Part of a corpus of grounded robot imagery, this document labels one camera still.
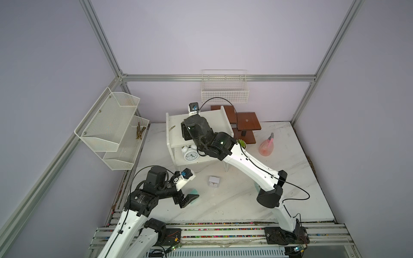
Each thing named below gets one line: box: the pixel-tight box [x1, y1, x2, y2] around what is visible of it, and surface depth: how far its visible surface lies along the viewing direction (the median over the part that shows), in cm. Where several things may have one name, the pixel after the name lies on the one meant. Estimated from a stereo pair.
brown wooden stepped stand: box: [210, 105, 262, 145], surface depth 102 cm
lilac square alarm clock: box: [208, 175, 220, 189], surface depth 90 cm
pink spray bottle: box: [258, 132, 275, 157], surface depth 105 cm
